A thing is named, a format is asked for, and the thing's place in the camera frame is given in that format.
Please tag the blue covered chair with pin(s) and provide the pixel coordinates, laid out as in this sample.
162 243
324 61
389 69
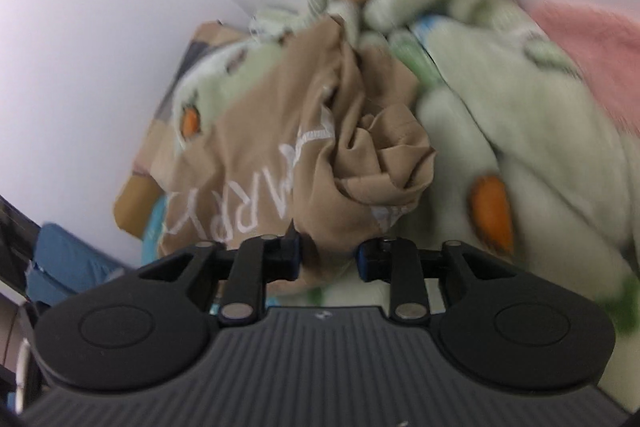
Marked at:
65 257

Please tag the dark metal grille door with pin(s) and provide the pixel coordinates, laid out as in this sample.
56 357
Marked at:
15 232

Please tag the green printed fleece blanket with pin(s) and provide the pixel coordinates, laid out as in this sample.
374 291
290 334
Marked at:
525 107

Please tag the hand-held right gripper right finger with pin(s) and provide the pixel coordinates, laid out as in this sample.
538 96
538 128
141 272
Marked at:
364 259

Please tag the tan padded headboard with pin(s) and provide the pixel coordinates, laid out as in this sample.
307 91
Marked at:
135 207

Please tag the pink fleece cloth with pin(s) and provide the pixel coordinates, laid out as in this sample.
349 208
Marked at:
600 42

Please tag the plaid pillow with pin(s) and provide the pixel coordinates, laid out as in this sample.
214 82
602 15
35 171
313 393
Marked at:
210 39

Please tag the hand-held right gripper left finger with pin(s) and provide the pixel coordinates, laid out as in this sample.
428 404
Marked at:
295 252

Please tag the tan shirt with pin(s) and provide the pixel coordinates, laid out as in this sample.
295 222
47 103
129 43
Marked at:
260 147

